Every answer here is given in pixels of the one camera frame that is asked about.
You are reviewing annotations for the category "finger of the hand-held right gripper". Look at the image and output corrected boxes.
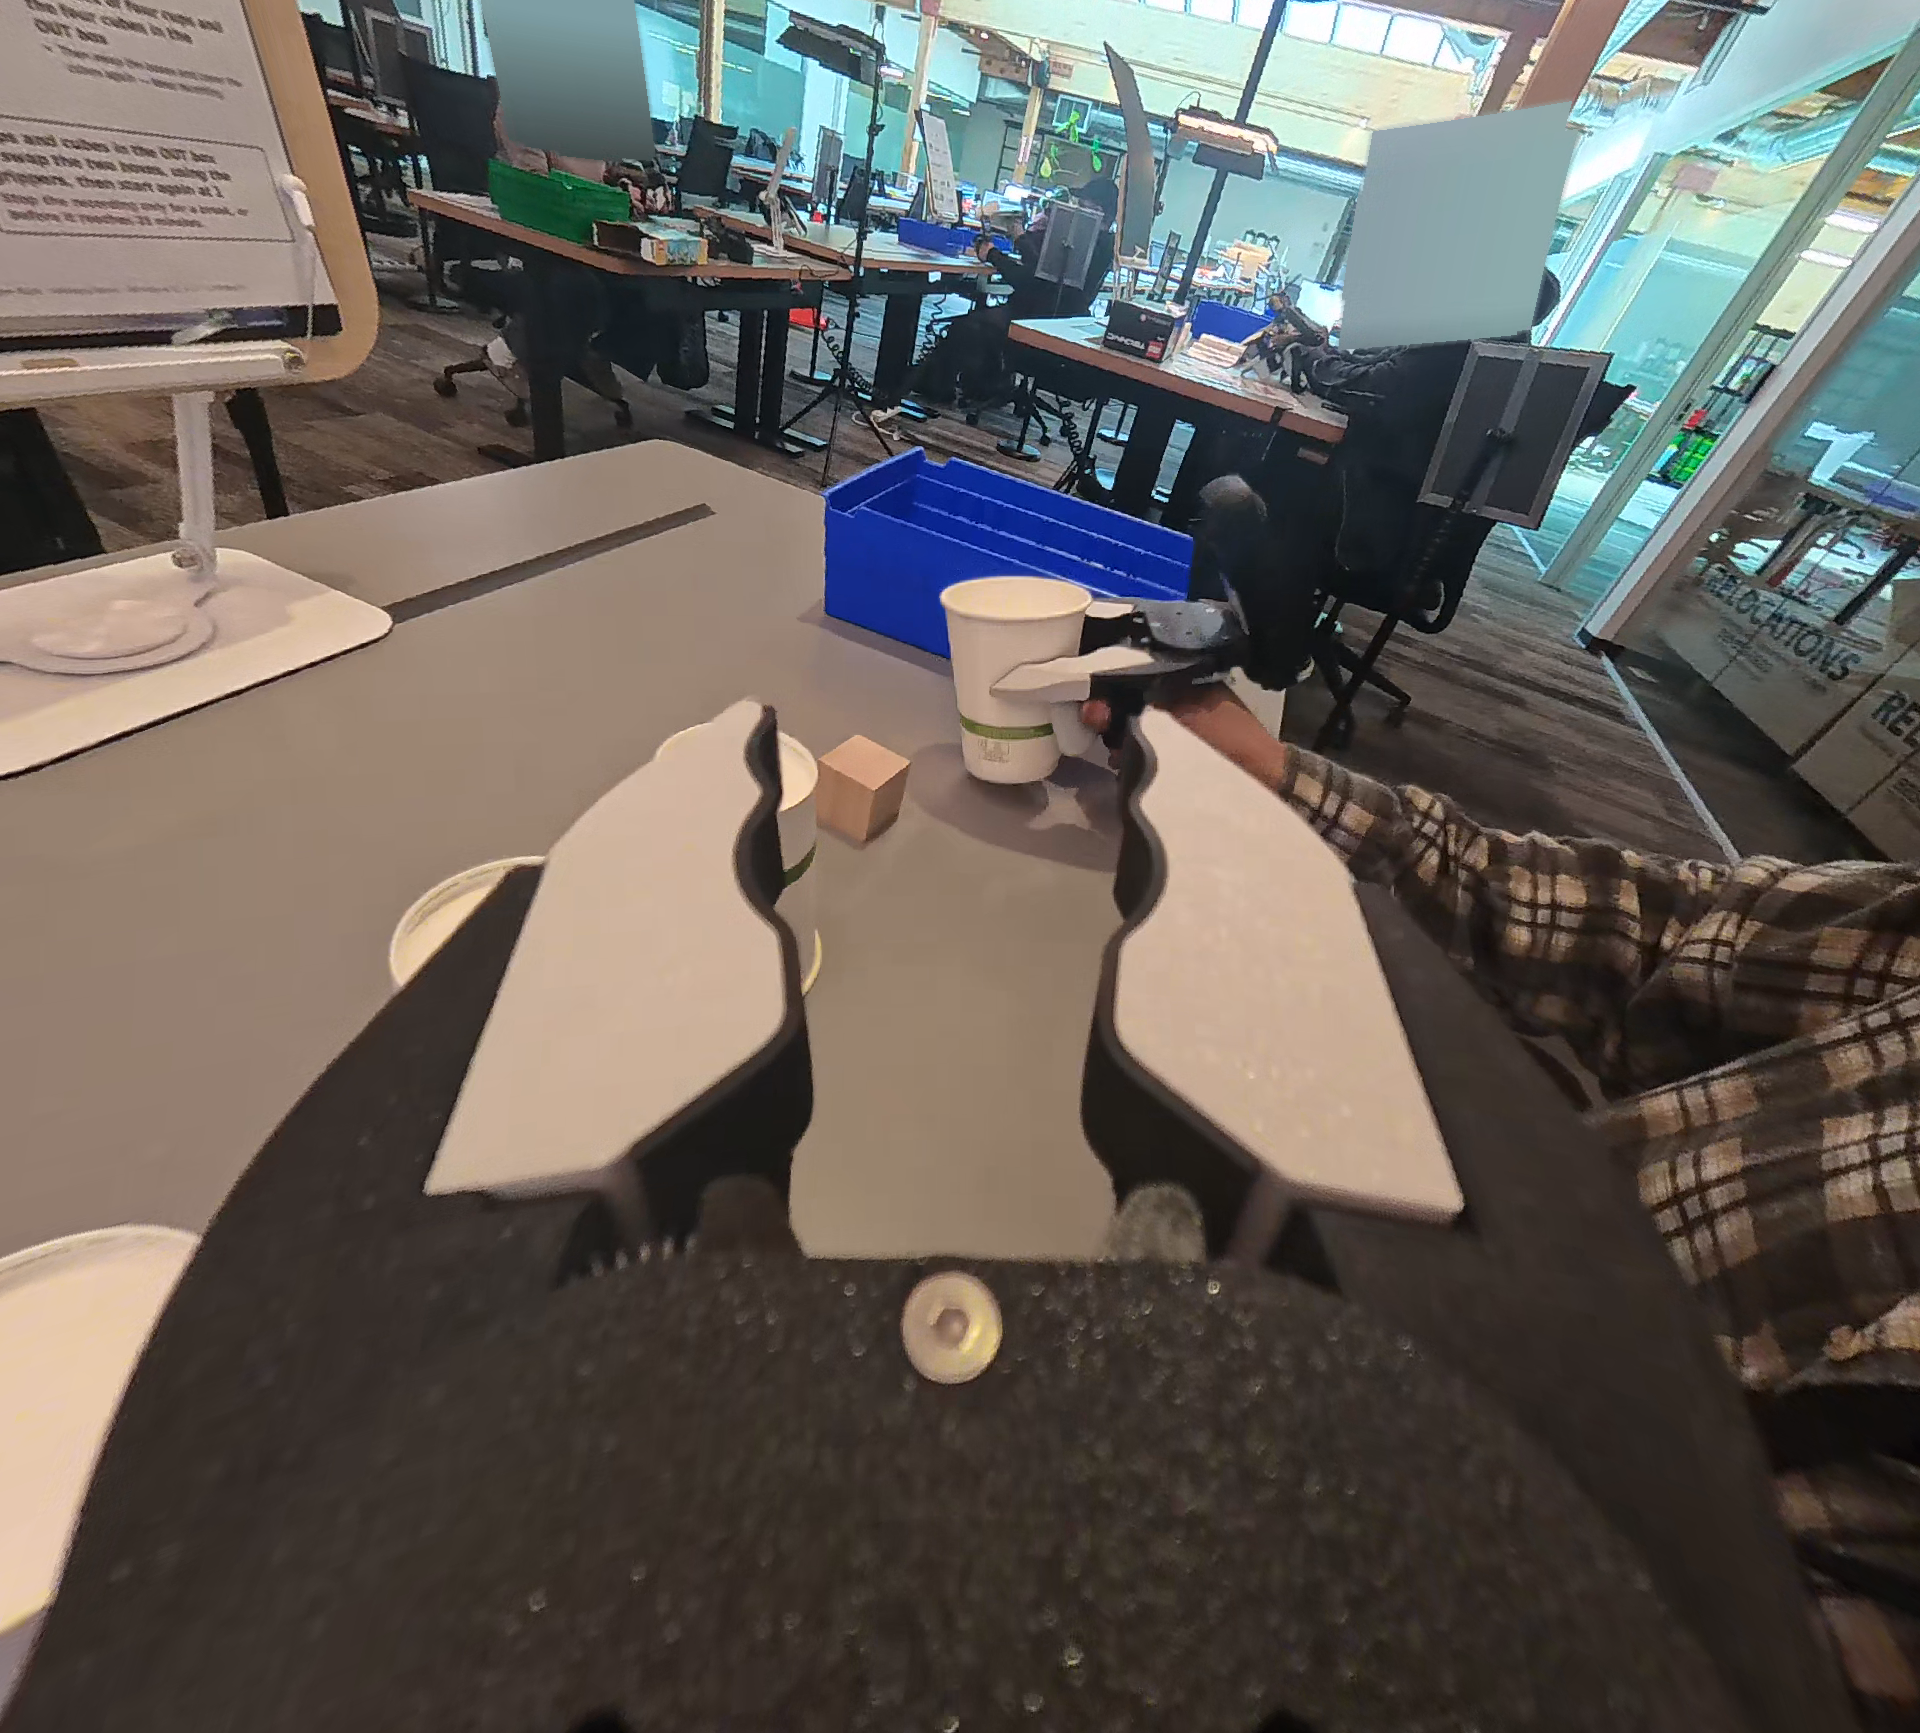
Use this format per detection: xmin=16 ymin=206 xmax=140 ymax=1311
xmin=985 ymin=646 xmax=1160 ymax=703

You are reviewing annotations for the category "wooden cube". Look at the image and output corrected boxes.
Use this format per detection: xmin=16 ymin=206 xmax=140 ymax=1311
xmin=816 ymin=735 xmax=914 ymax=844

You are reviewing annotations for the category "black tripod stand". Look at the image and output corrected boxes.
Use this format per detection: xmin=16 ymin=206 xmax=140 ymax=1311
xmin=771 ymin=14 xmax=909 ymax=490

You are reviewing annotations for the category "green plastic crate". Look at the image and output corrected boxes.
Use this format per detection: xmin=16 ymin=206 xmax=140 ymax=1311
xmin=485 ymin=159 xmax=636 ymax=244

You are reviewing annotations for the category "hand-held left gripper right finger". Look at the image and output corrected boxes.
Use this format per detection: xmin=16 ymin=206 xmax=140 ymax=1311
xmin=1080 ymin=709 xmax=1467 ymax=1263

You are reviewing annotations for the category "printed cardboard box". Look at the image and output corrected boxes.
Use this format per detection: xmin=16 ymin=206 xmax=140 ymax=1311
xmin=1649 ymin=548 xmax=1920 ymax=865

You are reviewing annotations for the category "blue plastic bin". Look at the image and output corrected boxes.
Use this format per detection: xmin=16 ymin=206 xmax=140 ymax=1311
xmin=822 ymin=451 xmax=1198 ymax=659

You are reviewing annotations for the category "printed instruction sheet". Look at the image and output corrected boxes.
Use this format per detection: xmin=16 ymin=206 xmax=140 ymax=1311
xmin=0 ymin=0 xmax=293 ymax=295

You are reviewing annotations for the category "white document stand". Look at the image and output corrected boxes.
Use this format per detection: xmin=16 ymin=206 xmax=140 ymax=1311
xmin=0 ymin=0 xmax=395 ymax=778

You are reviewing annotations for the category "person's right hand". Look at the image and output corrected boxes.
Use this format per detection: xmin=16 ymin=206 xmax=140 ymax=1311
xmin=1080 ymin=681 xmax=1291 ymax=786

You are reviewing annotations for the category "wooden office desk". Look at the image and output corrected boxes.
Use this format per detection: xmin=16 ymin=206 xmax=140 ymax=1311
xmin=408 ymin=189 xmax=854 ymax=463

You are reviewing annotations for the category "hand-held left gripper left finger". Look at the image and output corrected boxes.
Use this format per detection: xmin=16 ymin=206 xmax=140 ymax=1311
xmin=421 ymin=698 xmax=816 ymax=1263

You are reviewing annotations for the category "black office chair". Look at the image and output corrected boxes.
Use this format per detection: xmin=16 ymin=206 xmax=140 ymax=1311
xmin=1304 ymin=339 xmax=1637 ymax=753

